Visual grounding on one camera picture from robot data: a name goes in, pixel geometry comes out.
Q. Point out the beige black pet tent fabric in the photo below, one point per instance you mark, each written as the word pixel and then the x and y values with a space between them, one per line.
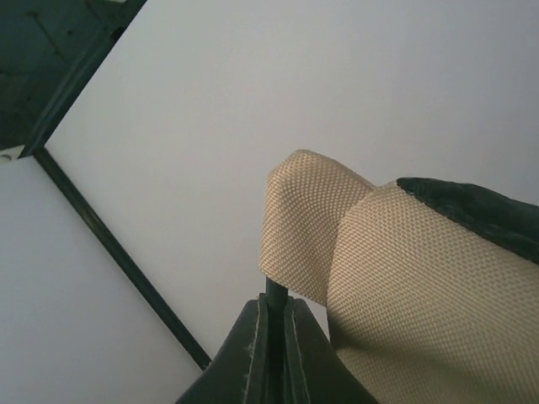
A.
pixel 430 286

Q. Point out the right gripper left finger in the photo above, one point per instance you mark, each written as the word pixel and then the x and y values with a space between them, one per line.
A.
pixel 239 372

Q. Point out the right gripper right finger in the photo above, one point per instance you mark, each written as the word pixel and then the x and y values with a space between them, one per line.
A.
pixel 313 371

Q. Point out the right black frame post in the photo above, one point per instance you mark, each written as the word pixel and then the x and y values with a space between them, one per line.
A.
pixel 110 28

